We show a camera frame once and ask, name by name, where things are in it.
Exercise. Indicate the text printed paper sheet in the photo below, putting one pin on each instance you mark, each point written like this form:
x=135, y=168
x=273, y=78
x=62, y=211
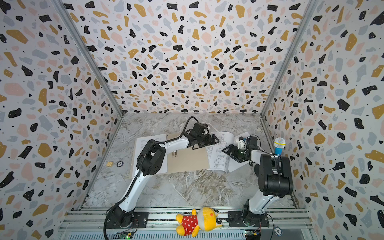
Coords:
x=150, y=154

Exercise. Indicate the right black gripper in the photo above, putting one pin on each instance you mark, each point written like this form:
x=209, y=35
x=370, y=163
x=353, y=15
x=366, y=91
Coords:
x=235, y=151

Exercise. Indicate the blue toy microphone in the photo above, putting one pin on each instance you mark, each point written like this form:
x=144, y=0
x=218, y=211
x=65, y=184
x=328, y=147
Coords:
x=279, y=144

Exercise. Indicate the yellow plush toy red dress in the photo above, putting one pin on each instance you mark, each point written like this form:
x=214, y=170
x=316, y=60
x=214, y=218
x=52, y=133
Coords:
x=206, y=219

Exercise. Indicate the round white blue badge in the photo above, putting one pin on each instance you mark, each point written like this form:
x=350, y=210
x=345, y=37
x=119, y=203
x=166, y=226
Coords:
x=278, y=231

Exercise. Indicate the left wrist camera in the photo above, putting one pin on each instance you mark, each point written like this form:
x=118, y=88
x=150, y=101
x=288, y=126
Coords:
x=200, y=129

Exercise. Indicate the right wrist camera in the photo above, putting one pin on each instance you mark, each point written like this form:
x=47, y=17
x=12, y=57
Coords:
x=241, y=143

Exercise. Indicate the left green circuit board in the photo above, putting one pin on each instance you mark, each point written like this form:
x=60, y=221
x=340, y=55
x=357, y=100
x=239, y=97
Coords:
x=123, y=236

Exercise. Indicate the technical drawing paper sheet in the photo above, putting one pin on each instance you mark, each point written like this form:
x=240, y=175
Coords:
x=218, y=160

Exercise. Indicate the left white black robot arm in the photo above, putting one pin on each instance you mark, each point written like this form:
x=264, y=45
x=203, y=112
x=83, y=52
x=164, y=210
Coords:
x=129, y=200

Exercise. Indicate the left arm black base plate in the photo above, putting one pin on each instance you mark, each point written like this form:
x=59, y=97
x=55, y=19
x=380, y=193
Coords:
x=136, y=220

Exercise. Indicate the beige manila folder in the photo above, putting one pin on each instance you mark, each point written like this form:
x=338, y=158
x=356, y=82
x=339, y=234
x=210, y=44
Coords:
x=188, y=160

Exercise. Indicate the right circuit board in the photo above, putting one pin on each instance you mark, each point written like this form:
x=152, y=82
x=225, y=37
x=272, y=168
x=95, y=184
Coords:
x=253, y=235

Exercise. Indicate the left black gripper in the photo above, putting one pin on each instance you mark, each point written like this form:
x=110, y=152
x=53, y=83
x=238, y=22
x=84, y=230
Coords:
x=212, y=138

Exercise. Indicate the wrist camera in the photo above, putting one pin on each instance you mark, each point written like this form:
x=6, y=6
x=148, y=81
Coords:
x=241, y=143
x=200, y=129

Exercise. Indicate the aluminium rail frame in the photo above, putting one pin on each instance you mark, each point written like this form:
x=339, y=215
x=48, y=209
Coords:
x=88, y=225

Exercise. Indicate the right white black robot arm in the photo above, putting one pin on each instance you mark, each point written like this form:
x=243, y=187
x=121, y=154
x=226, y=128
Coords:
x=273, y=170

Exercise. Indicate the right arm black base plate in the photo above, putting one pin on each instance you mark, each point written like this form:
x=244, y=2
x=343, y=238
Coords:
x=240, y=219

